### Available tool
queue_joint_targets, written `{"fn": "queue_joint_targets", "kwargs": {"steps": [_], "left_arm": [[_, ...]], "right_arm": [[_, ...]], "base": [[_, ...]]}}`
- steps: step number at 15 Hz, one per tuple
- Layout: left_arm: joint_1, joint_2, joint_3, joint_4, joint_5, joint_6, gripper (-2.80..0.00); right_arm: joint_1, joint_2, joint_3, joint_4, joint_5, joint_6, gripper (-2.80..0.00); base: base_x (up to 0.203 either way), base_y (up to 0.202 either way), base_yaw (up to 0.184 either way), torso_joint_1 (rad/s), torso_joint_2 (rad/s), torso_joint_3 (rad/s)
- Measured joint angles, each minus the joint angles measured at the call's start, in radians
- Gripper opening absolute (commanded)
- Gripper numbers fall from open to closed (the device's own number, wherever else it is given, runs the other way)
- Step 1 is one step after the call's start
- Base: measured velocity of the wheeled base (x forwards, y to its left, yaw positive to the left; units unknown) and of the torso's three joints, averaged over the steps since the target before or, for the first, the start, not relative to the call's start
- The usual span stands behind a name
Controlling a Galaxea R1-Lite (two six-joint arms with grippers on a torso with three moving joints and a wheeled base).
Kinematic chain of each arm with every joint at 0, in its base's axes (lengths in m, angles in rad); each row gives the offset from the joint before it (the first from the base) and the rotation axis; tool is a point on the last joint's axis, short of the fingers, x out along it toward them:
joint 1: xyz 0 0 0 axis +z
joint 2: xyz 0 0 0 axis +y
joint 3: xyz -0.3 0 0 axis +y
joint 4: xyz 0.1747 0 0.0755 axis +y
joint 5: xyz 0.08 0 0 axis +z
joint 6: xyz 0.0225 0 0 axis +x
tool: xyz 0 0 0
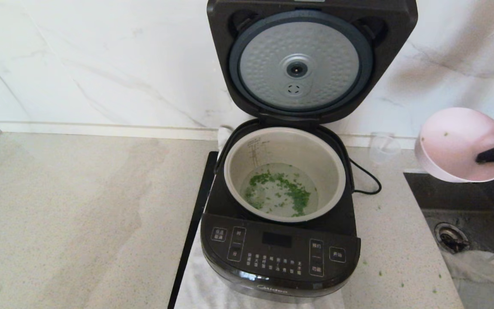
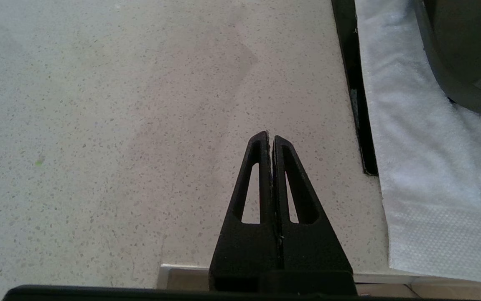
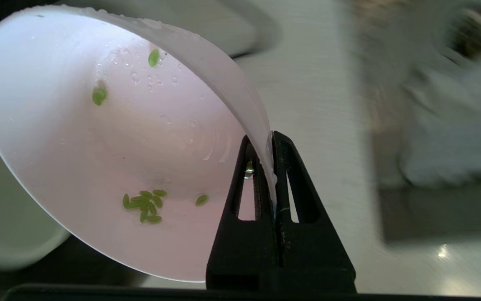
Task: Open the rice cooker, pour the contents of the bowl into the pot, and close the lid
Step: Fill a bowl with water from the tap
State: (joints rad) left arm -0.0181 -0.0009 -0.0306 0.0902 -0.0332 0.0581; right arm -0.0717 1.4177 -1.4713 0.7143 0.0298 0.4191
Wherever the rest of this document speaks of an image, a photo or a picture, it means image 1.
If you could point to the pink bowl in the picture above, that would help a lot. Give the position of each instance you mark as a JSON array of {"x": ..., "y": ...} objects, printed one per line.
[{"x": 453, "y": 137}]

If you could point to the chopped green vegetables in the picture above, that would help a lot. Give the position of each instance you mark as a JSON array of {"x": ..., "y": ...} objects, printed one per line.
[{"x": 298, "y": 197}]

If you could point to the black rice cooker lid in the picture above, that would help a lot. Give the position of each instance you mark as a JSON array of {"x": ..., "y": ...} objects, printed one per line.
[{"x": 298, "y": 47}]

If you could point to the grey inner pot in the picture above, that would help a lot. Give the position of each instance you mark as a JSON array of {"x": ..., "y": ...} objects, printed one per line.
[{"x": 315, "y": 150}]

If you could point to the black rice cooker base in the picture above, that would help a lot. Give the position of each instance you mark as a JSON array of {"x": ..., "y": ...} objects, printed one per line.
[{"x": 272, "y": 274}]

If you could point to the stainless steel sink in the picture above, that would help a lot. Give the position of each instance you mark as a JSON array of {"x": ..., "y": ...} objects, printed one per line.
[{"x": 457, "y": 197}]

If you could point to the metal sink drain strainer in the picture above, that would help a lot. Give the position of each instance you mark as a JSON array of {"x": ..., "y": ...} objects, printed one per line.
[{"x": 450, "y": 238}]

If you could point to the clear measuring cup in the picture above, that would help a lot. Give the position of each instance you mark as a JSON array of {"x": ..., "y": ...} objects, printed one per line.
[{"x": 383, "y": 148}]

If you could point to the white rag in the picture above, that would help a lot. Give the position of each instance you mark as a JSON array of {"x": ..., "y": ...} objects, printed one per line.
[{"x": 474, "y": 270}]

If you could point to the black flat strip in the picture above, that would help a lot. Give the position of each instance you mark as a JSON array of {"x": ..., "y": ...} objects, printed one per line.
[{"x": 195, "y": 223}]

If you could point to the white cloth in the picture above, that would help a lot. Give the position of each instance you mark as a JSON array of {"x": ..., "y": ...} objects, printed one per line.
[{"x": 195, "y": 287}]

